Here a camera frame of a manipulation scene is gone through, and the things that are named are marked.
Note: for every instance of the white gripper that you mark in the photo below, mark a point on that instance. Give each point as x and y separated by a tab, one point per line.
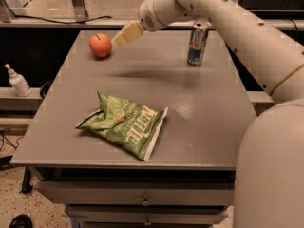
149	13

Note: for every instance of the red orange apple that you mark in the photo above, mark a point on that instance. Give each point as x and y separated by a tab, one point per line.
100	45

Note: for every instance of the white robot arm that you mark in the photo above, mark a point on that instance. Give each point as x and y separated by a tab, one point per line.
269	187

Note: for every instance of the green jalapeno chip bag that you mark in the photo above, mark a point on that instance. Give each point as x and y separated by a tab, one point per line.
124	122

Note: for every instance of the silver blue energy drink can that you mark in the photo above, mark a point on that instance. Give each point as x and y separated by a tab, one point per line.
197	43

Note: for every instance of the white pump dispenser bottle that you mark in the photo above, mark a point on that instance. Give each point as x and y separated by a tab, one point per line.
18	82

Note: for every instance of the grey drawer cabinet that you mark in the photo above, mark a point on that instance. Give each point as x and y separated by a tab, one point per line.
188	182

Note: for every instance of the black shoe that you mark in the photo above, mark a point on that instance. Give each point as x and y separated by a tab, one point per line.
21	221

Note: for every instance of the metal frame leg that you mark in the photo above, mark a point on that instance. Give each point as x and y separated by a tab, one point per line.
80	12

